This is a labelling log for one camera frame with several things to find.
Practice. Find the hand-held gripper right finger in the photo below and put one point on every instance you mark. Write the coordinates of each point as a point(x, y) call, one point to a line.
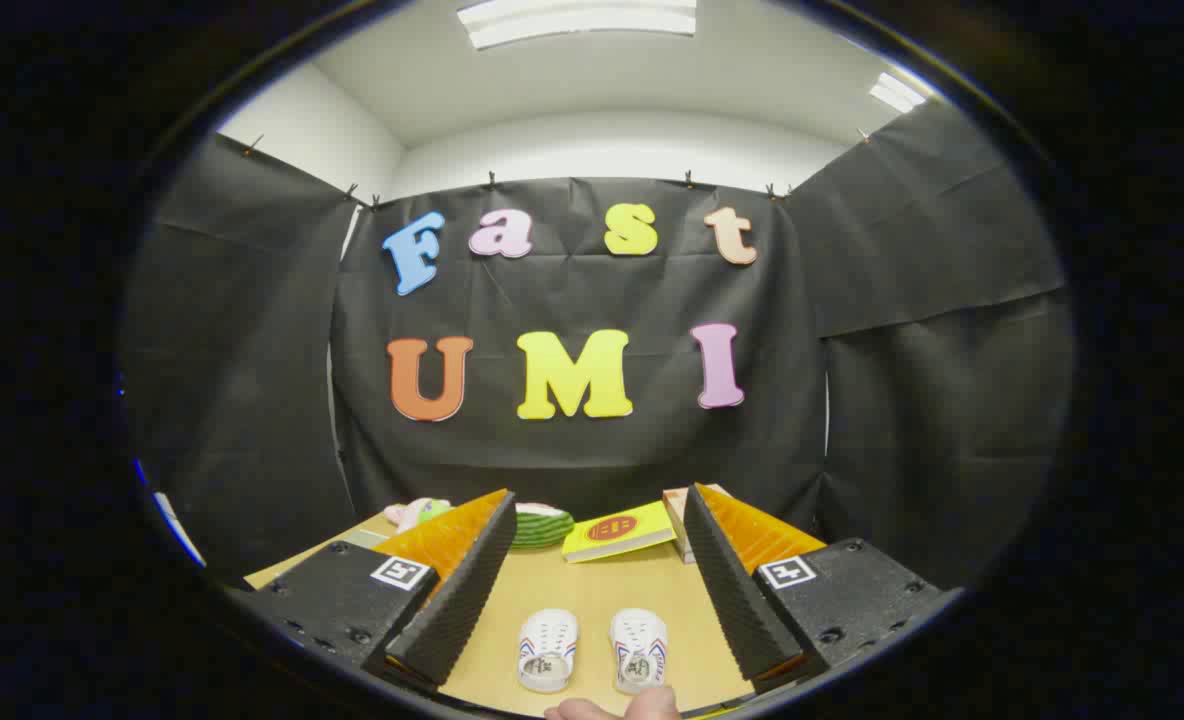
point(732, 590)

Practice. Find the stack of beige books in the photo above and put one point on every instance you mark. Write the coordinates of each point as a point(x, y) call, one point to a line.
point(677, 505)

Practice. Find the ceiling light panel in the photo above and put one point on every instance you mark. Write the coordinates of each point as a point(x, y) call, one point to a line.
point(897, 92)
point(577, 18)

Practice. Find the pink and green plush toy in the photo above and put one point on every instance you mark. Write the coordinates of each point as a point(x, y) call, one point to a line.
point(414, 513)

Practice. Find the white canvas shoe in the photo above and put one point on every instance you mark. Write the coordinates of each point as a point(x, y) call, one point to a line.
point(549, 635)
point(639, 635)

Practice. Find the yellow book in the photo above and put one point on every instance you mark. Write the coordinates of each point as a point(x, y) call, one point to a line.
point(617, 530)

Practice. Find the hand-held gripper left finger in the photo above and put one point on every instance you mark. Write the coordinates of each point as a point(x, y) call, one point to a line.
point(462, 590)

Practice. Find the watermelon slice plush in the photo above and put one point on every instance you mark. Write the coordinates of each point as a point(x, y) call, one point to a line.
point(544, 528)

